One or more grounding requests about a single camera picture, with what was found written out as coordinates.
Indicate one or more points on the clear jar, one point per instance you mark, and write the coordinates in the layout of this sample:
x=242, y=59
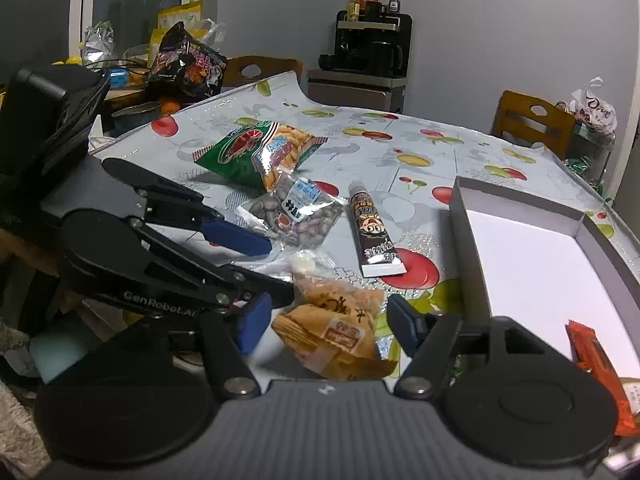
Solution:
x=354, y=9

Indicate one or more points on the beige packet with white label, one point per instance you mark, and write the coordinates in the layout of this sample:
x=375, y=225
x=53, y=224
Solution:
x=632, y=395

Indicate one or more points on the orange fruit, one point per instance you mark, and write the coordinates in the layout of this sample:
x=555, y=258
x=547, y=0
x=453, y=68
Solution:
x=170, y=106

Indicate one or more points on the green shrimp snack bag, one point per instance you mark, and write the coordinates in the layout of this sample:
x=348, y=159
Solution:
x=240, y=152

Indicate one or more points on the yellow bag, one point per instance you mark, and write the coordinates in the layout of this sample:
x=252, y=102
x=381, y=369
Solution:
x=180, y=17

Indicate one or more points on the grey fuzzy cloth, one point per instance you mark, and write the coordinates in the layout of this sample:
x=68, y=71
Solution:
x=17, y=420

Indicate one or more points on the yellow crispy snack packet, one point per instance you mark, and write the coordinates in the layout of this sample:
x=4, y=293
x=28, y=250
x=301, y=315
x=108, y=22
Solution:
x=335, y=325

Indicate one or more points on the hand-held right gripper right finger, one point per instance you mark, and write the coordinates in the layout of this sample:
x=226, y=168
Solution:
x=407, y=327

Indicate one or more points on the wooden chair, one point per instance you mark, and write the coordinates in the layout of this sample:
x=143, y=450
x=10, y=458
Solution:
x=515, y=115
x=280, y=67

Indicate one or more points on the panda candy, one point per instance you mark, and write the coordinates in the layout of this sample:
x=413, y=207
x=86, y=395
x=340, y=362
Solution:
x=456, y=371

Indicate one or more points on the clear sunflower seed packet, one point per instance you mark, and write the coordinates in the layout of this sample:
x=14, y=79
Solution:
x=295, y=215

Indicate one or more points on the green wrapper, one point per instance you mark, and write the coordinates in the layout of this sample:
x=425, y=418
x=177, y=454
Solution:
x=580, y=165

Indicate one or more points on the black snack tube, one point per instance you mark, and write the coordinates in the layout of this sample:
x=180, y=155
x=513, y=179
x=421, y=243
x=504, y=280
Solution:
x=372, y=232

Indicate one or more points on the orange snack packet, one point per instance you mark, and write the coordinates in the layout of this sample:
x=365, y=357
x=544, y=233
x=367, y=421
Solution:
x=597, y=370

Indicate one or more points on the metal pot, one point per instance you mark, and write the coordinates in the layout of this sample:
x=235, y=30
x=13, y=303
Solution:
x=135, y=115

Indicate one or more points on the grey cabinet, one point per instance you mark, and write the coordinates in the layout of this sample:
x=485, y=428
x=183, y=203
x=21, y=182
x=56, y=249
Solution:
x=350, y=92

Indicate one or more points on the crinkled silver bag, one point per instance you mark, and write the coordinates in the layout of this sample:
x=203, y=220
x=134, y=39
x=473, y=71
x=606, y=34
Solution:
x=97, y=40

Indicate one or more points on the black cup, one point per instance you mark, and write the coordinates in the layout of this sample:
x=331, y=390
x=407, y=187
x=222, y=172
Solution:
x=373, y=8

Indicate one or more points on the small white gadget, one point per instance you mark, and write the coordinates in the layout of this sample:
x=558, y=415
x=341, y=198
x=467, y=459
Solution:
x=392, y=5

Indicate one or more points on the grey cardboard box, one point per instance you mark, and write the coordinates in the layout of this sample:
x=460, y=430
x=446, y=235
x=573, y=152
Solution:
x=525, y=260

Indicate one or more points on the window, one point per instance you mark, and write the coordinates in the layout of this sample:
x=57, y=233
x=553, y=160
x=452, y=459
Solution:
x=140, y=0

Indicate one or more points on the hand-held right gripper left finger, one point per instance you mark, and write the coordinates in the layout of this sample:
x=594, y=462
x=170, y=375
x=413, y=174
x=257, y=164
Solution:
x=255, y=322

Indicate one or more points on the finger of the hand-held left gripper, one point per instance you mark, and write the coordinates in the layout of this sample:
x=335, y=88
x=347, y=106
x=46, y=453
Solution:
x=235, y=237
x=210, y=280

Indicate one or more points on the blue packet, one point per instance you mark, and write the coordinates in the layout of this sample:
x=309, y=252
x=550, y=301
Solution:
x=119, y=77

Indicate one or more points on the light blue cushion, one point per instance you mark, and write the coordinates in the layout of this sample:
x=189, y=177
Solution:
x=55, y=355

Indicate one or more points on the black noodle bag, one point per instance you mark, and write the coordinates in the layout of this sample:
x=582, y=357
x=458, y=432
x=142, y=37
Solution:
x=187, y=65

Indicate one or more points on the clear plastic bag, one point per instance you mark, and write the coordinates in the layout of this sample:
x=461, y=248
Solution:
x=212, y=30

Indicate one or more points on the black coffee machine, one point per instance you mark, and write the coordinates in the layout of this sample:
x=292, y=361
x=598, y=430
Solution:
x=370, y=50

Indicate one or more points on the white plastic bag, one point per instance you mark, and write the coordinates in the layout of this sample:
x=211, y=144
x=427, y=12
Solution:
x=597, y=110

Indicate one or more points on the fruit print tablecloth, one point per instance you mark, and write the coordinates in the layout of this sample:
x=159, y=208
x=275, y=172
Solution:
x=350, y=160

